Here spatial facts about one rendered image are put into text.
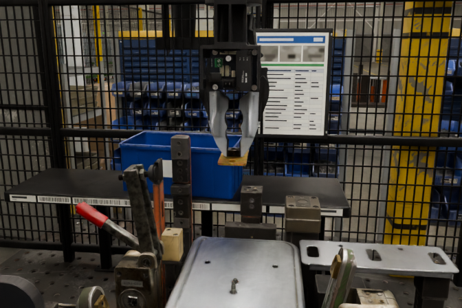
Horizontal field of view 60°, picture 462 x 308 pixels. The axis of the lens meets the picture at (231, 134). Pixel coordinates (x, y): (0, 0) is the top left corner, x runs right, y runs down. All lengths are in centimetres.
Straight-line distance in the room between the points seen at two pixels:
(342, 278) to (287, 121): 63
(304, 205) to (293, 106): 35
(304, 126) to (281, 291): 57
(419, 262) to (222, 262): 38
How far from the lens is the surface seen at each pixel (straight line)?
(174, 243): 78
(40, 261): 155
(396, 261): 87
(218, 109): 54
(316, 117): 117
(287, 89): 115
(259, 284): 75
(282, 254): 84
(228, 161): 54
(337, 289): 64
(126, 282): 73
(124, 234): 72
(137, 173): 66
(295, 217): 92
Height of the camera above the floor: 141
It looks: 13 degrees down
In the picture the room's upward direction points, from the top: straight up
